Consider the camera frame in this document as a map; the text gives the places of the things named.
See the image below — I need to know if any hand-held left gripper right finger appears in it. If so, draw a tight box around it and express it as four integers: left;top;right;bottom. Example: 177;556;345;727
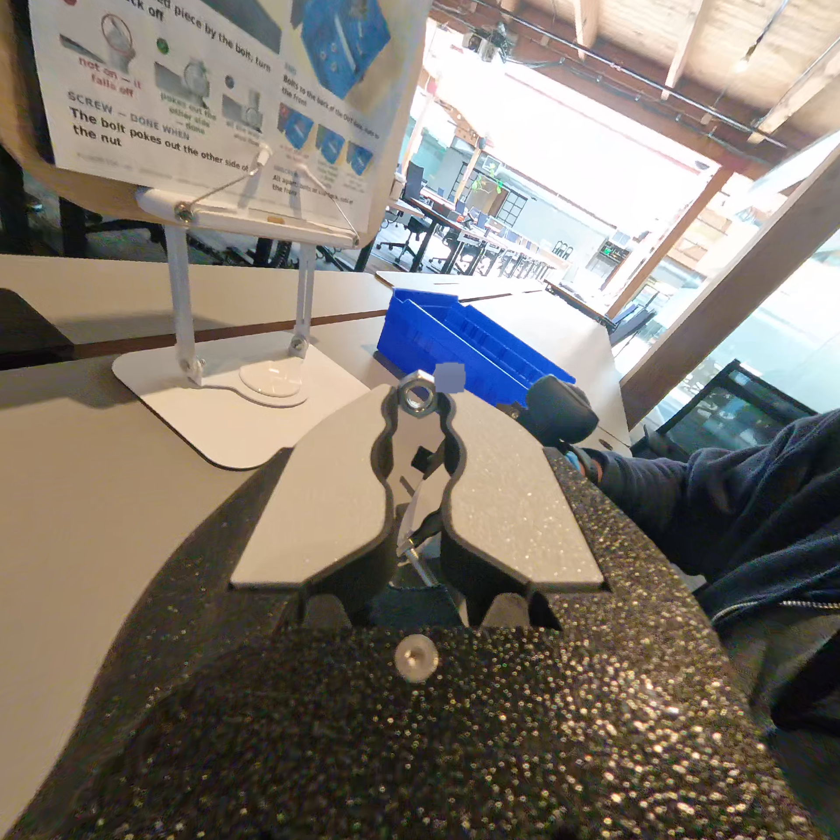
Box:
436;394;606;592

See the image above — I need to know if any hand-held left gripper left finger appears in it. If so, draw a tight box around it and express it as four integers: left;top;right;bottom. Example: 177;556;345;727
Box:
230;384;403;592

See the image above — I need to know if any metal bolt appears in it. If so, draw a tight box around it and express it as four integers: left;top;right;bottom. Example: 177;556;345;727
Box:
397;538;437;586

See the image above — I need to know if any metal hex nut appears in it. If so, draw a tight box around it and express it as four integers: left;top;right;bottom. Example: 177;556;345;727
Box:
397;369;437;417

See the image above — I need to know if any white document stand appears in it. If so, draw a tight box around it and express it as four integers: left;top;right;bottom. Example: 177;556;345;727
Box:
113;143;371;471

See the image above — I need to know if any blue plastic bin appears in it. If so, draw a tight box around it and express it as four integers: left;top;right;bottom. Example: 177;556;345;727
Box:
377;289;577;411

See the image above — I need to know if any black framed glass panel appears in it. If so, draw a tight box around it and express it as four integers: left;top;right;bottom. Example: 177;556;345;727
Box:
656;360;821;455

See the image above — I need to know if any black office chair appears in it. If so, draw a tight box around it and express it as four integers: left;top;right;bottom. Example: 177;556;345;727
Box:
379;164;435;265

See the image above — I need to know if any person's dark clothing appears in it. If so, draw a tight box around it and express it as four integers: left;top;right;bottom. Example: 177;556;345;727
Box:
696;525;840;840

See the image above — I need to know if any printed instruction sheet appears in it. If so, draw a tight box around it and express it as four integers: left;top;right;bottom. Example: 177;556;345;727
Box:
29;0;434;227

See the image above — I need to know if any slim wooden post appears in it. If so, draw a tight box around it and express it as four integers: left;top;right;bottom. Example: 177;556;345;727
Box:
607;167;735;317

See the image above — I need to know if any thick wooden post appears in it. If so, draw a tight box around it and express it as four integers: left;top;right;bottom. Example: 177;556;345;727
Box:
620;141;840;427

